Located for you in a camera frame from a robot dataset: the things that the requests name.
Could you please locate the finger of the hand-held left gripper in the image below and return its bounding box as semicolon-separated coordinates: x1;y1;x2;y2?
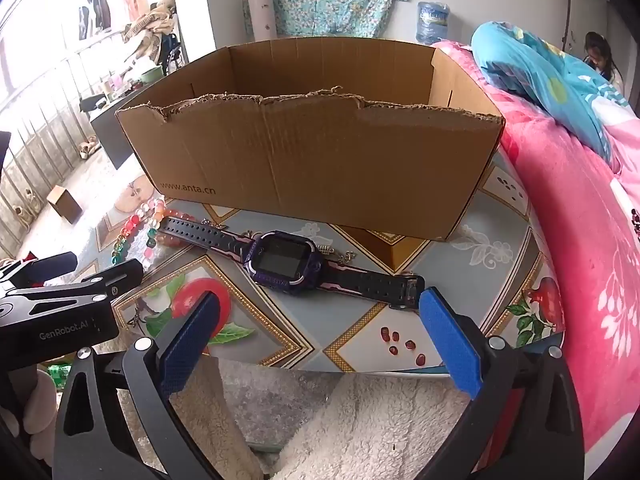
0;259;145;328
0;252;78;291

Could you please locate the white paper roll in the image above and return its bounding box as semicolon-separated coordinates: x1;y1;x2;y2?
248;0;277;41

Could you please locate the purple smartwatch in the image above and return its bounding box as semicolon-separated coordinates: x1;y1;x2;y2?
159;216;425;311

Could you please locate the orange pink bead bracelet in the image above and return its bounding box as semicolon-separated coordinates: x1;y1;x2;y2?
140;197;188;251

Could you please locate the brown cardboard box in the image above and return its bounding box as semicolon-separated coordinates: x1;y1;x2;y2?
116;36;505;241

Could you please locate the small cardboard box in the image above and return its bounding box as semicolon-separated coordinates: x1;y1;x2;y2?
47;185;84;224

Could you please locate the white fluffy cloth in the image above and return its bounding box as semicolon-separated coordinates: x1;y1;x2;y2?
169;355;472;480

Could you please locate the wheelchair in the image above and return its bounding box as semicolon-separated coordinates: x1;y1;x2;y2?
160;30;187;69

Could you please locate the hanging dark garment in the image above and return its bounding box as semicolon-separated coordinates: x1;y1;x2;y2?
77;0;112;41

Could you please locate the dark cabinet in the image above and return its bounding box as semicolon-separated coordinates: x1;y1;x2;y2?
90;80;167;170

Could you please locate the pile of clothes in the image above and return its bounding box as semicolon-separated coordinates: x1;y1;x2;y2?
122;0;177;61

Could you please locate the white window railing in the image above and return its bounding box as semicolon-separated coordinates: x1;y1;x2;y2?
0;30;132;257

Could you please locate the multicolour bead bracelet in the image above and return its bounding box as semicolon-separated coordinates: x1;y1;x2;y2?
111;212;158;267

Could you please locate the blue printed quilt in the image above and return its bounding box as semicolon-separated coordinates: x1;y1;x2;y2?
471;21;632;162

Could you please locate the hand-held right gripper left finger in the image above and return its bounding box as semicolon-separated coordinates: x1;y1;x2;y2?
52;290;222;480

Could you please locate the pink floral blanket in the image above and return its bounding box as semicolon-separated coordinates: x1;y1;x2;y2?
434;41;640;467

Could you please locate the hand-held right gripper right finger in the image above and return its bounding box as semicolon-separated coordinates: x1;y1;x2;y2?
419;286;586;480

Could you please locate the silver keyring charm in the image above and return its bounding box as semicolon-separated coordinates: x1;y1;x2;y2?
320;244;357;264

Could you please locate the person's left hand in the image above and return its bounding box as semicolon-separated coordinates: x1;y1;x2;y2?
10;367;58;453

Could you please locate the blue water bottle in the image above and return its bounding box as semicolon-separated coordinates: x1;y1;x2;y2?
416;1;451;45

